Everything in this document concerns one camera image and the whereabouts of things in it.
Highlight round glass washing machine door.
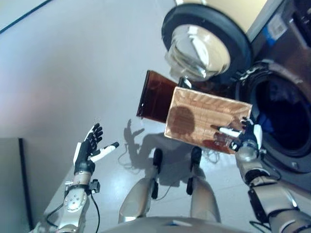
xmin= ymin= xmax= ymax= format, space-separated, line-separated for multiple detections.
xmin=161 ymin=4 xmax=252 ymax=82

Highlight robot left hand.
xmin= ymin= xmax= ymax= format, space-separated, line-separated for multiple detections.
xmin=73 ymin=123 xmax=120 ymax=172

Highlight rectangular wicker laundry basket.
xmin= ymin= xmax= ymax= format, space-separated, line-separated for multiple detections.
xmin=164 ymin=86 xmax=253 ymax=155

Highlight blue energy label sticker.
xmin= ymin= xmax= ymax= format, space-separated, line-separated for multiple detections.
xmin=266 ymin=15 xmax=288 ymax=41

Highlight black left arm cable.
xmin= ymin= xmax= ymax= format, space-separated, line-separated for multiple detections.
xmin=46 ymin=191 xmax=101 ymax=233

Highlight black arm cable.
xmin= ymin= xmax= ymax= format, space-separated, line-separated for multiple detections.
xmin=46 ymin=191 xmax=101 ymax=233
xmin=249 ymin=150 xmax=283 ymax=230

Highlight brown translucent acrylic stool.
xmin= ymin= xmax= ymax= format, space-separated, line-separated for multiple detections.
xmin=137 ymin=70 xmax=238 ymax=123

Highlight thin floor cable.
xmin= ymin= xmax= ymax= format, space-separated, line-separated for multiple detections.
xmin=118 ymin=143 xmax=144 ymax=171

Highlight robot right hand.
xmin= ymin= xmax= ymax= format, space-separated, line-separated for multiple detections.
xmin=212 ymin=117 xmax=263 ymax=153

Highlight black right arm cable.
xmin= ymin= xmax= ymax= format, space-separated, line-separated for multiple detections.
xmin=249 ymin=150 xmax=283 ymax=230

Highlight silver robot right leg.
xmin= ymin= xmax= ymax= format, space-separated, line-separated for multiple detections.
xmin=186 ymin=147 xmax=221 ymax=223

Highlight navy blue cloth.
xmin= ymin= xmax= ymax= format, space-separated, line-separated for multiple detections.
xmin=258 ymin=113 xmax=276 ymax=133

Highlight white vertical cabinet panel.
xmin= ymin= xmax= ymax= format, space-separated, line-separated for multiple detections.
xmin=246 ymin=0 xmax=294 ymax=45

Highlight grey box cabinet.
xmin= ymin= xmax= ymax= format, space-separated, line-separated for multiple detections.
xmin=0 ymin=137 xmax=34 ymax=231

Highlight thin black leg cable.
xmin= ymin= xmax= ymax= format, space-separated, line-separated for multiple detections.
xmin=157 ymin=184 xmax=176 ymax=200

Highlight grey washing machine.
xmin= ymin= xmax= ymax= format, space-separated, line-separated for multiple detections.
xmin=233 ymin=0 xmax=311 ymax=174

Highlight grey robot torso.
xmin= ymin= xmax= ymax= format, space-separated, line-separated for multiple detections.
xmin=102 ymin=215 xmax=243 ymax=233

